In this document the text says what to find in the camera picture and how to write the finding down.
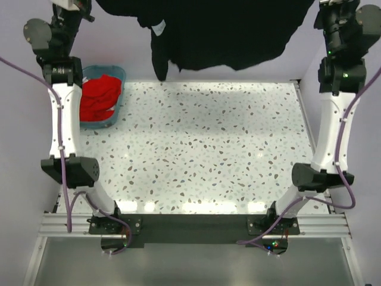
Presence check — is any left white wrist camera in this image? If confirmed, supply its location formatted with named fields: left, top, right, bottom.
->
left=51, top=0, right=79, bottom=11

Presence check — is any red t shirt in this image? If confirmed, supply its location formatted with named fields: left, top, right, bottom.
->
left=80, top=74, right=122, bottom=122

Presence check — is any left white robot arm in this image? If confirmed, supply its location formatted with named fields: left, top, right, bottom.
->
left=23, top=1, right=120, bottom=232

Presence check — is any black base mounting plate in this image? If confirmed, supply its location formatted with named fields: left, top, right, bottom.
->
left=88, top=213, right=301, bottom=250

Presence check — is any aluminium frame rail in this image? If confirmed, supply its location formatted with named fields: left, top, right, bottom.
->
left=24, top=82, right=362, bottom=285

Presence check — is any black t shirt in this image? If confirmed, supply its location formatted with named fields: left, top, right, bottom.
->
left=97, top=1, right=313, bottom=82

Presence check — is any teal plastic basket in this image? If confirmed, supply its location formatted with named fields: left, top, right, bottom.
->
left=80, top=65, right=126, bottom=129

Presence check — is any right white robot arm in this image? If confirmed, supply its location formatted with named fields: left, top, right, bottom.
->
left=247, top=1, right=380, bottom=240

